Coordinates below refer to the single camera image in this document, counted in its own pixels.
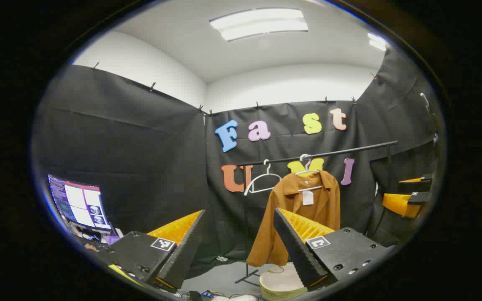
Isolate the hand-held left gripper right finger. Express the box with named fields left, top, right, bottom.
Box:
left=273, top=207, right=395, bottom=292

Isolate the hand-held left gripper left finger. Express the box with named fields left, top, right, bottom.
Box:
left=97, top=209, right=206, bottom=293

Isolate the white laundry hamper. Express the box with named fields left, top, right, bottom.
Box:
left=259, top=263, right=308, bottom=301

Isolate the brown shirt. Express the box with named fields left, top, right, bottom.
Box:
left=246, top=169, right=341, bottom=268

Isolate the white plastic hanger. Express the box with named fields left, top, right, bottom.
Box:
left=244, top=159, right=283, bottom=196
left=295, top=154, right=324, bottom=193

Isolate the black clothes rack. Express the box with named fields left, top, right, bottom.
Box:
left=235, top=140, right=399, bottom=286

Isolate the computer monitor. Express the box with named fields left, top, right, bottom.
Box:
left=48, top=174, right=114, bottom=232

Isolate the rectangular ceiling light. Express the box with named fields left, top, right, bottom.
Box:
left=209, top=8, right=309, bottom=42

